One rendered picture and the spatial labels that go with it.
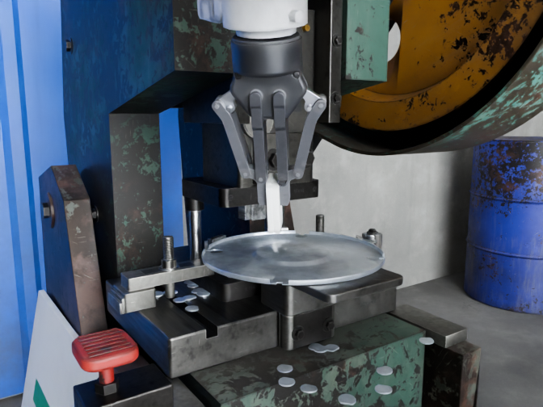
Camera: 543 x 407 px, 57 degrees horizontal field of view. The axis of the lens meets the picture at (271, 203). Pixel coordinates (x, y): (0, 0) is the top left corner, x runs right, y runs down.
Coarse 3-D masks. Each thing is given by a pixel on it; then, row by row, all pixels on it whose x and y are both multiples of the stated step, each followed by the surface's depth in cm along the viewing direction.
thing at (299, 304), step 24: (264, 288) 79; (288, 288) 74; (312, 288) 65; (336, 288) 65; (360, 288) 65; (384, 288) 68; (288, 312) 75; (312, 312) 77; (288, 336) 76; (312, 336) 78
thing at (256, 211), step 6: (258, 204) 87; (240, 210) 88; (246, 210) 87; (252, 210) 87; (258, 210) 87; (264, 210) 88; (240, 216) 89; (246, 216) 87; (252, 216) 87; (258, 216) 88; (264, 216) 88
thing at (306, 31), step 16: (304, 32) 80; (304, 48) 81; (304, 64) 81; (304, 112) 83; (208, 128) 84; (224, 128) 80; (272, 128) 80; (288, 128) 81; (208, 144) 85; (224, 144) 80; (272, 144) 76; (208, 160) 85; (224, 160) 81; (272, 160) 75; (208, 176) 86; (224, 176) 81; (240, 176) 78; (304, 176) 81
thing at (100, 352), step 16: (80, 336) 55; (96, 336) 55; (112, 336) 56; (128, 336) 56; (80, 352) 52; (96, 352) 52; (112, 352) 52; (128, 352) 52; (96, 368) 51; (112, 368) 55
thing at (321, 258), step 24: (240, 240) 90; (264, 240) 90; (288, 240) 90; (312, 240) 90; (336, 240) 90; (360, 240) 88; (216, 264) 75; (240, 264) 75; (264, 264) 75; (288, 264) 74; (312, 264) 75; (336, 264) 75; (360, 264) 75
